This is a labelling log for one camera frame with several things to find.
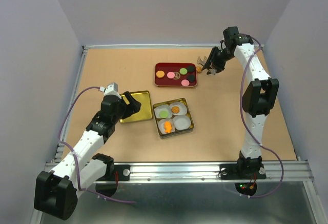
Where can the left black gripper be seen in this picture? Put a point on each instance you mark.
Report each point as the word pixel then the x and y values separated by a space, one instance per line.
pixel 133 107

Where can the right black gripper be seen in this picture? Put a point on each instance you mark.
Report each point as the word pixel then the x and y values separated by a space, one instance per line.
pixel 211 59

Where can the metal tongs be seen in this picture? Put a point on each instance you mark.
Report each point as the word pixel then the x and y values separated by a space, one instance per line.
pixel 200 62

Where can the green round cookie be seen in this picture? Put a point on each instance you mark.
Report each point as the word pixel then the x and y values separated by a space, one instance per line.
pixel 183 71
pixel 163 114

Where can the orange fish-shaped cookie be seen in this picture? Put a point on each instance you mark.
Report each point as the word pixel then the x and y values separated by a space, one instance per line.
pixel 167 127

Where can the gold square cookie tin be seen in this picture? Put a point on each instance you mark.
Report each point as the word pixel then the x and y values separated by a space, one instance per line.
pixel 177 132

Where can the red rectangular tray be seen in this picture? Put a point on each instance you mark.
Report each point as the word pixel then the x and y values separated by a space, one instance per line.
pixel 176 82

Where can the brown round cookie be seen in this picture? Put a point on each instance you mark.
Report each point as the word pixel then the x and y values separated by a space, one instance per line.
pixel 175 109

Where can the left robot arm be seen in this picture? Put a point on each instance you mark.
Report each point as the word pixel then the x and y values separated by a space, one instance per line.
pixel 58 190

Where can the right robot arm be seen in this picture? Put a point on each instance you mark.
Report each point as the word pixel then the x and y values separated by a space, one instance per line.
pixel 258 92

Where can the black round cookie upper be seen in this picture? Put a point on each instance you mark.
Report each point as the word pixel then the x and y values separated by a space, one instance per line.
pixel 191 69

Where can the black round cookie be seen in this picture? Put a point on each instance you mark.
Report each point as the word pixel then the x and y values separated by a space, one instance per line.
pixel 191 78
pixel 191 69

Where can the black round cookie lower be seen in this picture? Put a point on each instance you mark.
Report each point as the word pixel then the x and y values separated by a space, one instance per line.
pixel 191 78

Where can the white paper cup back left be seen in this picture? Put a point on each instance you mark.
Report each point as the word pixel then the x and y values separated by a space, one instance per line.
pixel 162 107

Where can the white paper cup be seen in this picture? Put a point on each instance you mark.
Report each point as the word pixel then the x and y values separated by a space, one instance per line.
pixel 161 128
pixel 162 107
pixel 181 122
pixel 182 106

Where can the pink round cookie lower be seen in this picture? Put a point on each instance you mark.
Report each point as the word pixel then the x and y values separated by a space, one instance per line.
pixel 185 82

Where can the pink round cookie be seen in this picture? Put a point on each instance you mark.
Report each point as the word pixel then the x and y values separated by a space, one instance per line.
pixel 185 82
pixel 171 75

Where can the white paper cup front left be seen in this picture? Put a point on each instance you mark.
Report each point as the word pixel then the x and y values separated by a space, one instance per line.
pixel 161 128

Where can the orange round cookie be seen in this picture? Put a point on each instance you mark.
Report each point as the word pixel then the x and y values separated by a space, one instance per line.
pixel 160 74

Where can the white paper cup back right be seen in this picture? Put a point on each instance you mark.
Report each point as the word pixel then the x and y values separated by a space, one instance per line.
pixel 182 106

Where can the white paper cup front right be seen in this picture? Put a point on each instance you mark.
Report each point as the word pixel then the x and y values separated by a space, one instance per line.
pixel 181 122

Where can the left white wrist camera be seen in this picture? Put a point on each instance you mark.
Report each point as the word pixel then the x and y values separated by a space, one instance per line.
pixel 110 89

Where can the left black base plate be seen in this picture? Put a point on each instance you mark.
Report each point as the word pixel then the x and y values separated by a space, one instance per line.
pixel 116 172

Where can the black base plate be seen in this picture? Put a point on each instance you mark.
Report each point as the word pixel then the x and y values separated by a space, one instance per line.
pixel 238 172
pixel 116 172

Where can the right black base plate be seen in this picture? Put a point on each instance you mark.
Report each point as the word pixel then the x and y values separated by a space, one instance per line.
pixel 238 172

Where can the aluminium front rail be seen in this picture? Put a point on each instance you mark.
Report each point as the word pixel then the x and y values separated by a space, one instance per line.
pixel 182 172

